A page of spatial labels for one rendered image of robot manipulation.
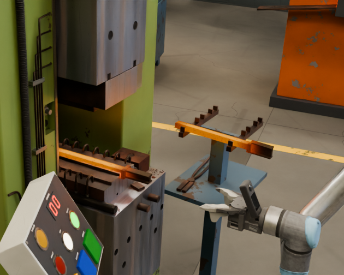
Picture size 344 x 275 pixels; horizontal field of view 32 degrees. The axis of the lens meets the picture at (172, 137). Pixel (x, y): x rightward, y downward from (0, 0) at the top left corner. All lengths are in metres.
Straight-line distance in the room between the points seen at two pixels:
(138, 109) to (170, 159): 2.02
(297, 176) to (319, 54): 1.43
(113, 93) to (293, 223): 0.69
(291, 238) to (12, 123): 0.90
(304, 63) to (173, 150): 1.57
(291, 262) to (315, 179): 2.46
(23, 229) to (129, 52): 0.75
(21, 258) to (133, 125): 1.10
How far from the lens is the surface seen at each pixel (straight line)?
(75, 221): 1.64
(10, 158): 1.77
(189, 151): 4.51
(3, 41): 1.64
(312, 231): 1.85
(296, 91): 5.50
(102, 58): 1.79
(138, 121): 2.41
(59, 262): 1.48
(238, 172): 2.62
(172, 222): 3.64
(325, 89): 5.47
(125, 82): 1.94
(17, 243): 1.39
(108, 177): 2.05
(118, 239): 2.06
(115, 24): 1.82
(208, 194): 2.43
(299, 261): 1.91
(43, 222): 1.49
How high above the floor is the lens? 1.98
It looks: 25 degrees down
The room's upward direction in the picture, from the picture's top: 4 degrees clockwise
